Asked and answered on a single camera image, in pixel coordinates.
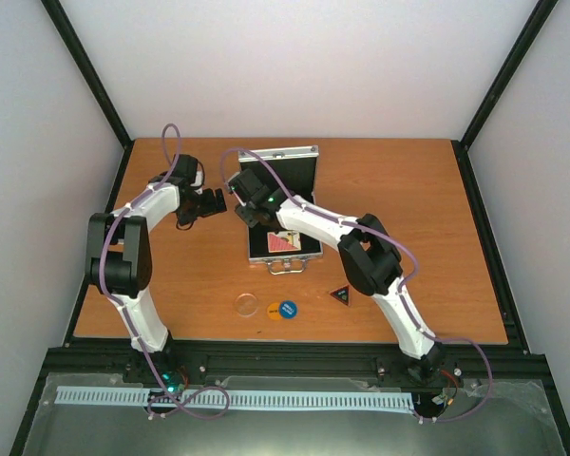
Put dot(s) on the black triangular dealer button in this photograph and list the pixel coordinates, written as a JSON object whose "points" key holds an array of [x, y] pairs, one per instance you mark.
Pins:
{"points": [[342, 295]]}

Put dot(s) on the black aluminium frame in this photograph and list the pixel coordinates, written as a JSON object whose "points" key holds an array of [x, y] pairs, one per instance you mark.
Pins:
{"points": [[293, 360]]}

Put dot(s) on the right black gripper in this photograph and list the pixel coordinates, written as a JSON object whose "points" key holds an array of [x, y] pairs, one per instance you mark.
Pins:
{"points": [[251, 221]]}

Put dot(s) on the red playing card deck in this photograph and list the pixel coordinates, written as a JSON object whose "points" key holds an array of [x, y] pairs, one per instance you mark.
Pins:
{"points": [[283, 242]]}

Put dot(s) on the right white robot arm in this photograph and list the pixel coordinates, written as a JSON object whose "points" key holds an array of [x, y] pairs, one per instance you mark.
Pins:
{"points": [[371, 261]]}

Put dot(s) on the orange round button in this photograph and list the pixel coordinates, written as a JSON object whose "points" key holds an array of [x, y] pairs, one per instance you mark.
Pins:
{"points": [[272, 311]]}

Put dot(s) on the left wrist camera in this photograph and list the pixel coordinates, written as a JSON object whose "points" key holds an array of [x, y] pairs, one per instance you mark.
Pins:
{"points": [[198, 182]]}

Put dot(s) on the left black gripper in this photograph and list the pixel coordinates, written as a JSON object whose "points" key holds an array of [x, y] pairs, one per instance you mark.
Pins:
{"points": [[211, 208]]}

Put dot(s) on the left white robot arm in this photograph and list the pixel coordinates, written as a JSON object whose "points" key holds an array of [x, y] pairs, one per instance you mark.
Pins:
{"points": [[118, 258]]}

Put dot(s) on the blue small blind button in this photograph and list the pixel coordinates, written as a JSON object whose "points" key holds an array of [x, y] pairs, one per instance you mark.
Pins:
{"points": [[287, 309]]}

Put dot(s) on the clear round tube lid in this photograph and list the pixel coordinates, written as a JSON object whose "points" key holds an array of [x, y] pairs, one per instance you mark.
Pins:
{"points": [[246, 305]]}

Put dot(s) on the light blue cable duct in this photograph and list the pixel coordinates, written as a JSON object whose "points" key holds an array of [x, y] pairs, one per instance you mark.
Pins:
{"points": [[248, 400]]}

